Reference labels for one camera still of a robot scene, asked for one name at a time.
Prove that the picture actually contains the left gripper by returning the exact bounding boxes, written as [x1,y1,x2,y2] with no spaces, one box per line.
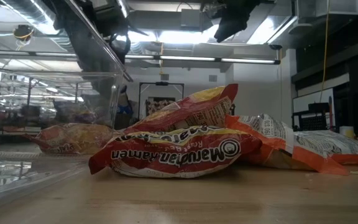
[109,32,132,63]

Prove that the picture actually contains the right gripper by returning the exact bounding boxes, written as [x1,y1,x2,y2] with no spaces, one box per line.
[209,0,262,44]

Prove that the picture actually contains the blue Maruchan ramen packet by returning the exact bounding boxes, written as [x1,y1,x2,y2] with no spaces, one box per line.
[116,104,134,116]

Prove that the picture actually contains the red Maruchan ramen packet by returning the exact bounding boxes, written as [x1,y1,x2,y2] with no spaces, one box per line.
[23,122,115,156]
[123,83,239,135]
[88,125,263,179]

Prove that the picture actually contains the orange Maruchan ramen packet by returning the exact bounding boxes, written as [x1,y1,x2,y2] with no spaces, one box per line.
[293,129,358,166]
[224,113,350,176]

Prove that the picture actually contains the long ceiling light bar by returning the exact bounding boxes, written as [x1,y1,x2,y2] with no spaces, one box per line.
[124,54,282,65]

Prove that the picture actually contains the patterned fabric bag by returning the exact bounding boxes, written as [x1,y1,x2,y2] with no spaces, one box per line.
[144,96,177,118]

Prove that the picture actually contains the blue snack packets in tray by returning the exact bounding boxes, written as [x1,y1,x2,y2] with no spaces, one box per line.
[114,112,134,131]

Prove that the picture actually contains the white board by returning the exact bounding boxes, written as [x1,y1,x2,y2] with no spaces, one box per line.
[292,88,336,125]

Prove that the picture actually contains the black pegboard stand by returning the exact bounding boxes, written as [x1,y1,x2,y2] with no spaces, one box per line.
[291,102,331,133]

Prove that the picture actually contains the red metal stand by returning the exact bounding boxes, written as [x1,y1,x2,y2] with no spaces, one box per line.
[328,95,334,131]

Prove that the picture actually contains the white yellow-labelled canister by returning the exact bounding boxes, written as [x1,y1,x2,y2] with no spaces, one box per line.
[339,125,356,140]

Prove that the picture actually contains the clear plastic bin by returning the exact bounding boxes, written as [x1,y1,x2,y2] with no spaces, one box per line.
[0,0,134,208]

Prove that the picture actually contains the black rectangular stand frame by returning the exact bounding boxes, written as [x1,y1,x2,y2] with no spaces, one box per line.
[137,82,185,121]

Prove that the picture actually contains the metal ceiling duct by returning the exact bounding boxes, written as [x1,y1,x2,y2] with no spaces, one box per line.
[286,0,358,35]

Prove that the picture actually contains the yellow hanging power cord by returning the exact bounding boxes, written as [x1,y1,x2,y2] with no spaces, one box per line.
[320,0,331,94]

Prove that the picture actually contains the black ceiling cable reel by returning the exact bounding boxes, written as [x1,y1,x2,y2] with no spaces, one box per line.
[12,24,35,44]

